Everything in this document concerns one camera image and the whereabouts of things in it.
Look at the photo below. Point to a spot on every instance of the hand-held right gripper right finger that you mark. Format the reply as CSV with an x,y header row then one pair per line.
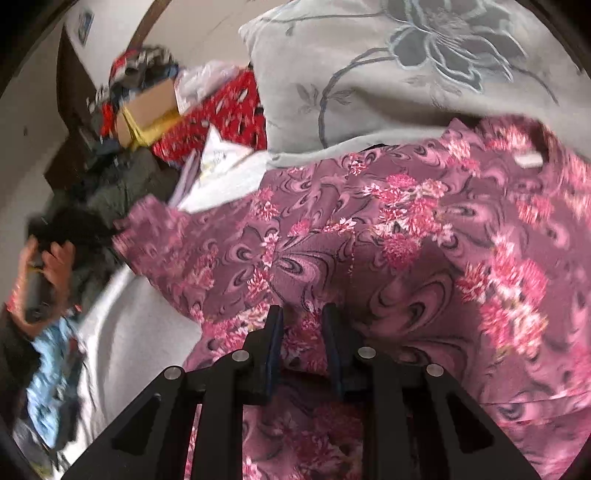
x,y
330,341

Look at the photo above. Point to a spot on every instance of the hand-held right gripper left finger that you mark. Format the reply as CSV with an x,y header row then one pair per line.
x,y
275,341

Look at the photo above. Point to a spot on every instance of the pink floral garment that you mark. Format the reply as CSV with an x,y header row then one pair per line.
x,y
369,240

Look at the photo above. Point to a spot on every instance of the heap of red and black clothes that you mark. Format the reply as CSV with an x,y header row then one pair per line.
x,y
134,67

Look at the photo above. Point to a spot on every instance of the person's left hand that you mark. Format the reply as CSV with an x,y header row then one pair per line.
x,y
62,272

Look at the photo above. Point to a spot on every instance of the black cloth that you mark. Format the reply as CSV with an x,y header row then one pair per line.
x,y
74,226

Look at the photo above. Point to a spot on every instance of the blue patterned cloth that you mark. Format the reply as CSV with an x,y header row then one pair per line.
x,y
51,369

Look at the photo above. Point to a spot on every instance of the white papers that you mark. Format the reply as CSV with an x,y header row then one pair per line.
x,y
221,180

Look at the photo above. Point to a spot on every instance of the cardboard box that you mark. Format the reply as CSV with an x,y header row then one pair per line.
x,y
147,106

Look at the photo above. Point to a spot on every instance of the red printed cloth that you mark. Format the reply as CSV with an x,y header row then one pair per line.
x,y
221,110

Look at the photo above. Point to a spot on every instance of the grey floral pillow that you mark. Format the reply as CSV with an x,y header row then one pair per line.
x,y
369,92

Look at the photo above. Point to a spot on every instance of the white plastic bag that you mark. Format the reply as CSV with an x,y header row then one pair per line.
x,y
203,78

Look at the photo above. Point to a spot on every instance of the wall poster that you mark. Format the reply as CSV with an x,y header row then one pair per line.
x,y
85,26

